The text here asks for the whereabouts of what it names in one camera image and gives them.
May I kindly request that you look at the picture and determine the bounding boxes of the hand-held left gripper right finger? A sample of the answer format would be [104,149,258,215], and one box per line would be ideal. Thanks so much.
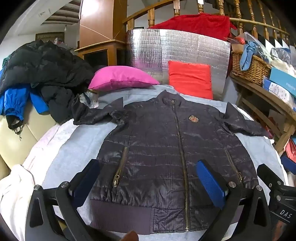
[195,159,272,241]

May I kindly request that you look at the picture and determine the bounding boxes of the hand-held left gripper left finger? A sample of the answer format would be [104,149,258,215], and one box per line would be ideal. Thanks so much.
[25,159,102,241]

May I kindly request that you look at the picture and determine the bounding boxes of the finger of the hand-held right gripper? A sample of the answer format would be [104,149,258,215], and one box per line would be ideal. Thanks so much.
[257,163,287,193]

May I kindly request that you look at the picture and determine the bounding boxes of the dark quilted zip jacket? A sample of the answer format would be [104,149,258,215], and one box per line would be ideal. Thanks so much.
[72,90,274,233]

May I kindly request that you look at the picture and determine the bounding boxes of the red cloth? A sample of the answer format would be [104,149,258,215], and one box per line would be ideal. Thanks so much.
[284,138,296,163]

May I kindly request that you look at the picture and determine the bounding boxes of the grey blanket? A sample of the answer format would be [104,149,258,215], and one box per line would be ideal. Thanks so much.
[43,85,288,232]

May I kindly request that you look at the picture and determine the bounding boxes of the white blanket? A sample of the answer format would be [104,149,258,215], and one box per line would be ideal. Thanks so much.
[0,120,77,241]

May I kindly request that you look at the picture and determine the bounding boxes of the cream sofa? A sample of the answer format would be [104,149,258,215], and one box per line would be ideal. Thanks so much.
[0,102,58,176]

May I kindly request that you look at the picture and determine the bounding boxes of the silvery grey cloth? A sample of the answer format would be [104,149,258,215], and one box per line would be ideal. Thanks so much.
[77,91,100,109]

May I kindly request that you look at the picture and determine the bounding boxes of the wooden shelf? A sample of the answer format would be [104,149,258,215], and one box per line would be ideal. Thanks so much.
[229,72,296,154]

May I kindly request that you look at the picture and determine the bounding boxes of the white patterned box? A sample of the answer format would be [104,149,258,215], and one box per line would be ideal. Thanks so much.
[262,77,296,105]

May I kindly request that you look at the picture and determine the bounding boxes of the red pillow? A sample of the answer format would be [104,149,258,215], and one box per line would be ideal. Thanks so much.
[168,61,213,100]

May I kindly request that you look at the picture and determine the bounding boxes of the wicker basket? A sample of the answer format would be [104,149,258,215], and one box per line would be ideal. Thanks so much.
[231,50,272,87]

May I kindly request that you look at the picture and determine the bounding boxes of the pink pillow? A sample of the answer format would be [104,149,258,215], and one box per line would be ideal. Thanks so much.
[88,65,160,91]

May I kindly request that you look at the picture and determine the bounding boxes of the blue jacket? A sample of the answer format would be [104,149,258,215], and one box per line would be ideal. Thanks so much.
[0,83,50,139]

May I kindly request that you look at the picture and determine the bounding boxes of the light blue cloth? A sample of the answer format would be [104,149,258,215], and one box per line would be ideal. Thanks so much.
[239,42,259,70]

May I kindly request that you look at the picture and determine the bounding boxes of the pile of black and blue coats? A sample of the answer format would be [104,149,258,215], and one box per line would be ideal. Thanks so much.
[0,39,97,123]

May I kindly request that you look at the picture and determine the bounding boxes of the silver foil insulation mat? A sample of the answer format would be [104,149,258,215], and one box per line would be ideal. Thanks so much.
[126,29,232,100]

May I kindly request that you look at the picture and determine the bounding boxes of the clear plastic bag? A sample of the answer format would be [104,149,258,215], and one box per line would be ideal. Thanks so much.
[239,31,270,50]

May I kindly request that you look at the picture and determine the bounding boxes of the wooden cabinet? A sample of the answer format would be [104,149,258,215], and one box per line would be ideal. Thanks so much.
[74,0,127,67]

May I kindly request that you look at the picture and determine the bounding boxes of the red fleece blanket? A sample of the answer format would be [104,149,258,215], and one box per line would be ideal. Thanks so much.
[149,13,237,42]

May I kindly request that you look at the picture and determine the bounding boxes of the wooden stair railing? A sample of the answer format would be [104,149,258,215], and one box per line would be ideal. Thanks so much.
[122,0,290,42]

